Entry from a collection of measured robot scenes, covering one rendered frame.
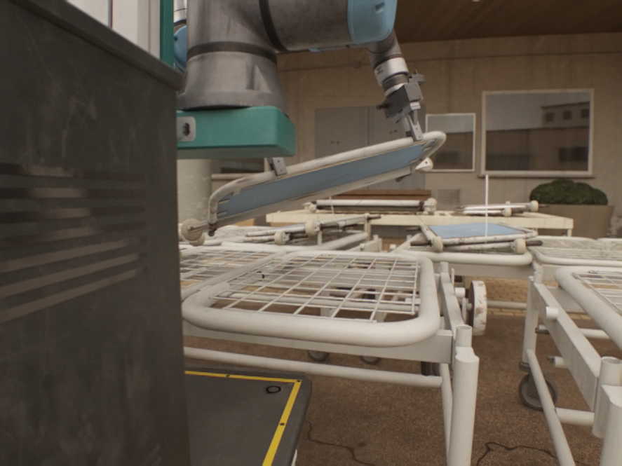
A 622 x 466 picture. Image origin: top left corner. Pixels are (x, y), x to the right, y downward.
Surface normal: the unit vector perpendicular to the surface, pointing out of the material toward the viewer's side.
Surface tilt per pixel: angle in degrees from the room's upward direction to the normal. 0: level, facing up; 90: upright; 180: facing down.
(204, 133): 90
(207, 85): 70
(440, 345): 90
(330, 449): 0
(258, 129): 90
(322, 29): 155
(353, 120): 90
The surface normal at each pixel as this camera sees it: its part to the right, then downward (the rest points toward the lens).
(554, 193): -0.25, -0.21
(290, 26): -0.18, 0.85
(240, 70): 0.32, -0.25
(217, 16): -0.15, 0.09
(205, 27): -0.38, 0.09
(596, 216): 0.07, 0.28
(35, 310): 0.99, 0.01
